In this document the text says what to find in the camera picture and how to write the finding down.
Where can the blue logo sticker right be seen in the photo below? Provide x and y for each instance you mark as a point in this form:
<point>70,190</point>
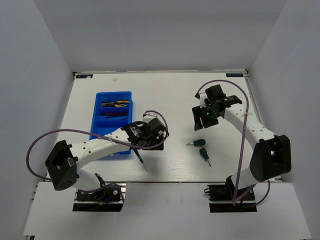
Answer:
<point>234,75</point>

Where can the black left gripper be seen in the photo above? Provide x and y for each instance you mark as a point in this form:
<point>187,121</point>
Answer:
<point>157,140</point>

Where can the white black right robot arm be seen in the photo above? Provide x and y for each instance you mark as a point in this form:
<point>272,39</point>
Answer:
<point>237,116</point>

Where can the green stubby flathead screwdriver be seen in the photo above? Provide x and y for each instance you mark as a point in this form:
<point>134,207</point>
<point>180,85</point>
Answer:
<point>197,143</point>

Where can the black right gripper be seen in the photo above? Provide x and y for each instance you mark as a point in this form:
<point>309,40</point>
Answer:
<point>197,112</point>

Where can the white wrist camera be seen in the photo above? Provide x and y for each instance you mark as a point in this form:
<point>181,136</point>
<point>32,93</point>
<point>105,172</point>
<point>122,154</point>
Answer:
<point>202,96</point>
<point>149,116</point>

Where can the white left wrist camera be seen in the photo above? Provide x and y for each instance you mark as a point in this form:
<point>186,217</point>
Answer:
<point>149,116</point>

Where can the blue plastic compartment tray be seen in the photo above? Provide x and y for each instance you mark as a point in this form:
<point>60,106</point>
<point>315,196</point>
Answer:
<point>103,127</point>

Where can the black green precision screwdriver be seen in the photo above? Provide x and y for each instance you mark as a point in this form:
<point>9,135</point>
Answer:
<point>139,158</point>

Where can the yellow bent-nose pliers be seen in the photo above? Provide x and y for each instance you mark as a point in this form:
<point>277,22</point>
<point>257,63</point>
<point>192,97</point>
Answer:
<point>108,104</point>

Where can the large brown hex key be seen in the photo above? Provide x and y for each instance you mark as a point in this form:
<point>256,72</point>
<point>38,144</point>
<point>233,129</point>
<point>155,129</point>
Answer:
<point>116,117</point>

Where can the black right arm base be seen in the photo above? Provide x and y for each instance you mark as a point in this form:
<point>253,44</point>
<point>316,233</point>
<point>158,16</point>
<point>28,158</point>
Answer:
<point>220,197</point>

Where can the blue logo sticker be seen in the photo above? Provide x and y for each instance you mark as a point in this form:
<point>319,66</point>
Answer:
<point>84,76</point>
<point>234,75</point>

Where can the green stubby screwdriver orange cap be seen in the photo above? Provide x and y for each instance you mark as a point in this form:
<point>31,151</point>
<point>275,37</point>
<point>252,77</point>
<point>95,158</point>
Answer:
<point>204,154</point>

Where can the metal table edge rail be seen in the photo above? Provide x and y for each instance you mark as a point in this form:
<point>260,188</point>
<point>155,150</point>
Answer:
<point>265,125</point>

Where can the long brown ball-end hex key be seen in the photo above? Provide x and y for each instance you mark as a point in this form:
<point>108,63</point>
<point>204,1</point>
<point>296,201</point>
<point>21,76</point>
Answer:
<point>116,113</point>

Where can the blue logo sticker left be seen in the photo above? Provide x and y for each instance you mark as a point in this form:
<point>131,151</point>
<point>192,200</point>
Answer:
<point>84,76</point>

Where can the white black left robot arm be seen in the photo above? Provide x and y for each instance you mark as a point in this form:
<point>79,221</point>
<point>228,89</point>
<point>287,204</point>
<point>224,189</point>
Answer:
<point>66,161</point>

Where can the yellow black long-nose pliers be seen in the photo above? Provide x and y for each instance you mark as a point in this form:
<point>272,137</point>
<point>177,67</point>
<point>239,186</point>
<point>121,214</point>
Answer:
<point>120,103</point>

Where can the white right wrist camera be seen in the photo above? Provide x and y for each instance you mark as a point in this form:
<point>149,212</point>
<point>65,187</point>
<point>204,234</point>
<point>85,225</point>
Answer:
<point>202,96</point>

